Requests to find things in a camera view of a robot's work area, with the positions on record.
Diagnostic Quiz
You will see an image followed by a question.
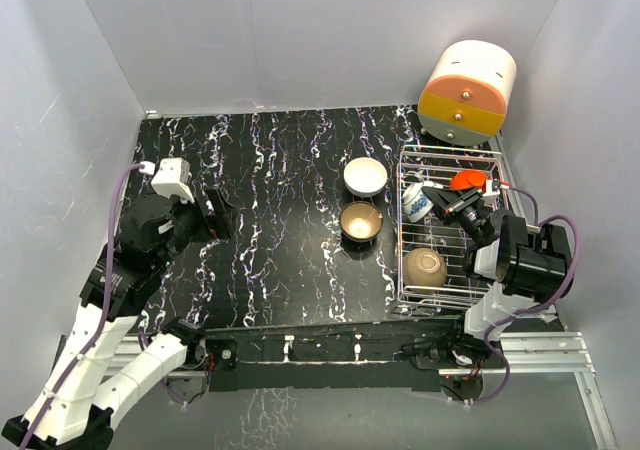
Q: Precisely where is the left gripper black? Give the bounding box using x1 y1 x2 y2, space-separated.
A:
154 185 239 270

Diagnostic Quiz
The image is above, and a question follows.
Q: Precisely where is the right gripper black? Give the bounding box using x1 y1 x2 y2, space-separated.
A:
421 186 487 245

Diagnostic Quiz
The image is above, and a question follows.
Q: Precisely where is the blue white patterned bowl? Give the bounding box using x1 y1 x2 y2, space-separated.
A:
402 182 433 223

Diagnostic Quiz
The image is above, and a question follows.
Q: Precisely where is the red bowl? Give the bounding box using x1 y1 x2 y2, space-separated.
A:
449 169 489 191

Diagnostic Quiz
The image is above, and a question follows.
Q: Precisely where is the black glossy bowl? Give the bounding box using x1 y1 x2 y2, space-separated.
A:
402 247 447 287

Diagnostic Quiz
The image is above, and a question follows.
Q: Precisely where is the brown bowl cream interior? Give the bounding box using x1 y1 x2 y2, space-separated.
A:
339 201 383 243

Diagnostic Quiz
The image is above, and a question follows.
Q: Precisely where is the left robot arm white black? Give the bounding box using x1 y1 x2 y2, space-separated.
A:
1 187 238 449

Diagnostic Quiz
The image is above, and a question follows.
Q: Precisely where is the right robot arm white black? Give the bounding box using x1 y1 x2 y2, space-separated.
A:
422 186 578 367

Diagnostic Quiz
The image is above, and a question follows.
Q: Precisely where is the round pastel drawer cabinet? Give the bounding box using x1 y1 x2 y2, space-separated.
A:
417 40 517 147

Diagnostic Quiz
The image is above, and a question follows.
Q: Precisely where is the white wire dish rack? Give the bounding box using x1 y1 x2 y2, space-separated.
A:
396 144 507 314

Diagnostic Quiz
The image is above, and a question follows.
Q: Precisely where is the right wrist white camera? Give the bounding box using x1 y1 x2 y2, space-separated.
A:
482 179 511 207

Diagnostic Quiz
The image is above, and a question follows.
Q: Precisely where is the wrist white camera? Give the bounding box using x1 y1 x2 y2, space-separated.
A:
151 158 195 203
482 179 511 207

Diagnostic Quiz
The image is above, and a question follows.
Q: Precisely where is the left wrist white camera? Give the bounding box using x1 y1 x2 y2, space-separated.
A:
151 158 195 203

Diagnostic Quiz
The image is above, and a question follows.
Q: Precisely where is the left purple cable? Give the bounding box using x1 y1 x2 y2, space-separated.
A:
17 161 156 449

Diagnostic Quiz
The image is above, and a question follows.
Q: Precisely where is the purple cable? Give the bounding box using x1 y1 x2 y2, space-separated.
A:
483 184 582 405
17 161 156 449

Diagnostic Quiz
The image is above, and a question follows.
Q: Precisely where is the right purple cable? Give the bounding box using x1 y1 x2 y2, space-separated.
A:
483 184 582 405

